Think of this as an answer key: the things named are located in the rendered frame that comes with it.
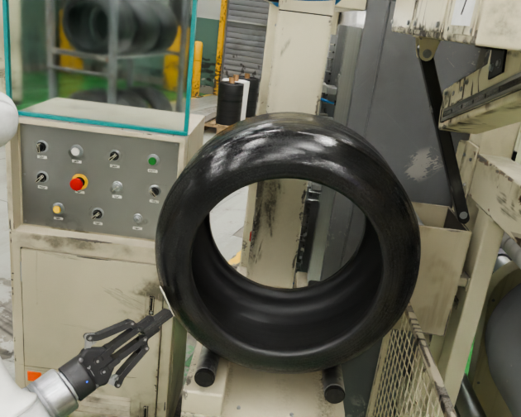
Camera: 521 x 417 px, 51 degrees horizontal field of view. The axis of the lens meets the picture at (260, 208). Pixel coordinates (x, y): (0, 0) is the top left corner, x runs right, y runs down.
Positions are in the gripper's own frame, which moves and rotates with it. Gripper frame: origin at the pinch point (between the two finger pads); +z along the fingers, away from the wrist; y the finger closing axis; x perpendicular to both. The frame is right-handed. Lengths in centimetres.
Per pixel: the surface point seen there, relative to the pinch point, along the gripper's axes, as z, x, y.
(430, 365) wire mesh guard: 37, 32, 31
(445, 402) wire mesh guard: 29, 41, 31
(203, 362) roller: 4.5, 0.8, 14.0
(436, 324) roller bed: 60, 14, 42
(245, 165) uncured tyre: 23.5, 19.1, -22.9
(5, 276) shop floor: 7, -249, 24
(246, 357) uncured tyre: 11.1, 8.0, 15.6
